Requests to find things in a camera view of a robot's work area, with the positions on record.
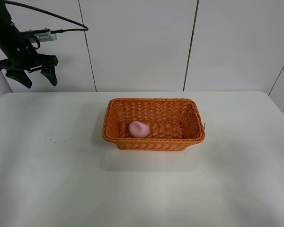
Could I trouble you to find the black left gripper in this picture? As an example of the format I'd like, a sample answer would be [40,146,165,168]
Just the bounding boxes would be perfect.
[0,23,58,88]

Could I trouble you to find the pink peach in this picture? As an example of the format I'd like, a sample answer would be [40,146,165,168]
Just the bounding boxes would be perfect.
[128,121,150,138]

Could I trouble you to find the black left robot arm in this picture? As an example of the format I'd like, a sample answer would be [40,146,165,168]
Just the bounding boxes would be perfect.
[0,1,58,88]

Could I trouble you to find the orange woven basket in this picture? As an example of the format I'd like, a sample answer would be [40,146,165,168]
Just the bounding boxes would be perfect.
[102,98,205,151]

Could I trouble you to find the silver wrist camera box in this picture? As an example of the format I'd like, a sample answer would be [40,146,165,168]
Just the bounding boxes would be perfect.
[20,29,57,43]

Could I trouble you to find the black camera cable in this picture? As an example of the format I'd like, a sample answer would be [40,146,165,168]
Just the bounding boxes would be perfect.
[4,0,89,49]

